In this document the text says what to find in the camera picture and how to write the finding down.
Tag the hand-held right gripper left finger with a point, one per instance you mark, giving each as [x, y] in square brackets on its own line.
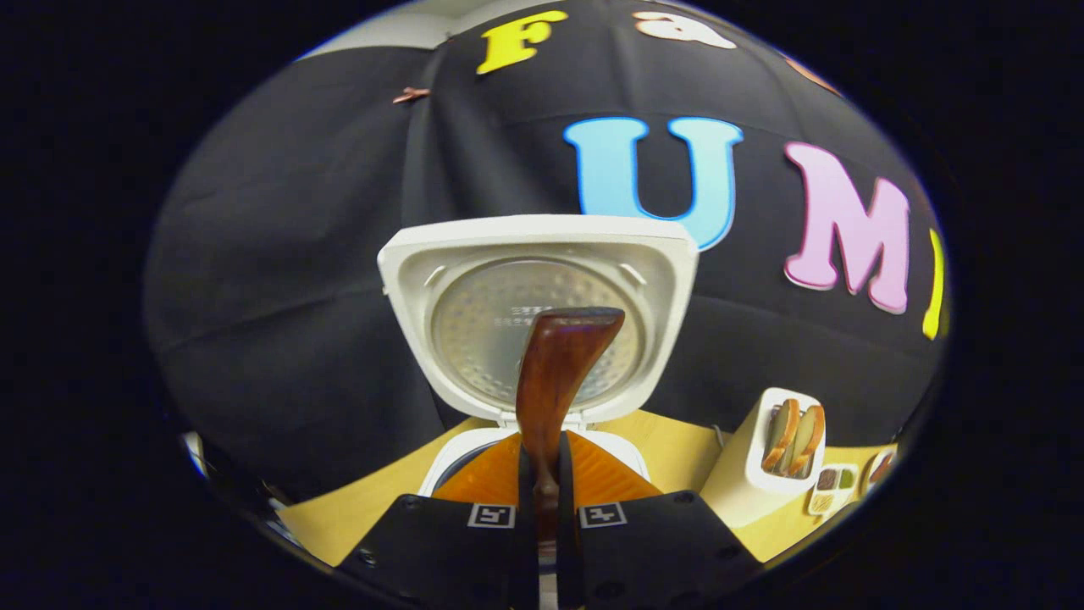
[527, 559]

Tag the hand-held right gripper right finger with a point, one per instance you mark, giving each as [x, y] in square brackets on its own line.
[569, 568]

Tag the brown wooden spoon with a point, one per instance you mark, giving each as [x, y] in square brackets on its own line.
[559, 373]

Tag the white rice cooker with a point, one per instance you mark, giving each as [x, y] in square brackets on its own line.
[406, 271]

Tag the white toaster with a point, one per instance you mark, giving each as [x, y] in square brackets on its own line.
[728, 483]

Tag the toast bread slice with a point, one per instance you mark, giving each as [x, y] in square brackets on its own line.
[781, 436]
[809, 440]

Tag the white divided bean dish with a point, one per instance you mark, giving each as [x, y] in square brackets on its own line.
[834, 485]

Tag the white round plate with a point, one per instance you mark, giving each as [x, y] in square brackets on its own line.
[871, 485]

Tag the red meat piece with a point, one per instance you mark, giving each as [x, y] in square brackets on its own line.
[882, 468]

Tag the black backdrop cloth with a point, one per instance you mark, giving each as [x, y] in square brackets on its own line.
[296, 254]

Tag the pink cloth clip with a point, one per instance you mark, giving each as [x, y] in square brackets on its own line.
[411, 95]

